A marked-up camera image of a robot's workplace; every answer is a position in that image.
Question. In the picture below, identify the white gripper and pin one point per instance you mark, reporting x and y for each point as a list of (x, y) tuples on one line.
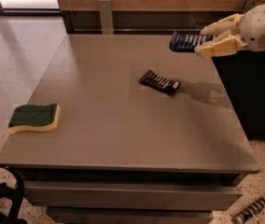
[(258, 28)]

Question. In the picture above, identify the grey metal bracket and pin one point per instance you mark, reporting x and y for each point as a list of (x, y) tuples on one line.
[(249, 4), (106, 17)]

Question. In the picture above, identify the black chair frame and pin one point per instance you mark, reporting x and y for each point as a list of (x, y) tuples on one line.
[(15, 195)]

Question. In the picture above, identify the green yellow sponge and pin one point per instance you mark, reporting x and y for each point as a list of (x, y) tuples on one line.
[(34, 118)]

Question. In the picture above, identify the blue rxbar blueberry bar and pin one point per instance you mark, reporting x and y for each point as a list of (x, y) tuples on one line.
[(187, 42)]

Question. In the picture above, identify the striped tube on floor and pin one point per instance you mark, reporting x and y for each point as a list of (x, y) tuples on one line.
[(251, 211)]

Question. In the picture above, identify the left grey metal bracket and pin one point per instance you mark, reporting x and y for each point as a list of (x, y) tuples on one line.
[(106, 17)]

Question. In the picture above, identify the grey drawer cabinet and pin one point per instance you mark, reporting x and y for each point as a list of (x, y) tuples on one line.
[(124, 153)]

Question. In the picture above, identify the right grey metal bracket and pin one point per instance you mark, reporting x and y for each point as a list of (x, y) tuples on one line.
[(249, 4)]

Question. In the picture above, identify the black rxbar bar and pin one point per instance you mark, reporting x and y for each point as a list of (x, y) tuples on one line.
[(159, 83)]

